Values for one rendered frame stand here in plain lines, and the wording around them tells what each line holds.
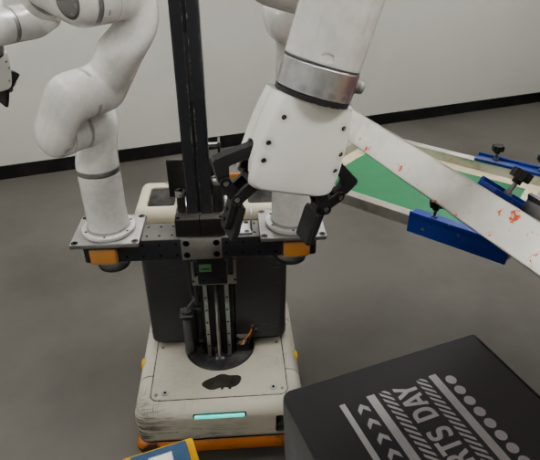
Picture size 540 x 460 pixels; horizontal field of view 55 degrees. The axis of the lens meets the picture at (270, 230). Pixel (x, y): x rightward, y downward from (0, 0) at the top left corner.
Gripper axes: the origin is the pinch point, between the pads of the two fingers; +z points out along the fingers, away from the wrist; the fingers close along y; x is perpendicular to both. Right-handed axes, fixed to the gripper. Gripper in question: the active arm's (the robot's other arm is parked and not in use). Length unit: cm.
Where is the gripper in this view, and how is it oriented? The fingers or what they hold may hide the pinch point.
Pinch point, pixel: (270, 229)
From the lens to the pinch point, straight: 56.9
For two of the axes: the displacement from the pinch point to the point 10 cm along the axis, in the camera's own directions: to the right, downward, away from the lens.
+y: -8.9, -0.7, -4.5
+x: 3.7, 4.8, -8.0
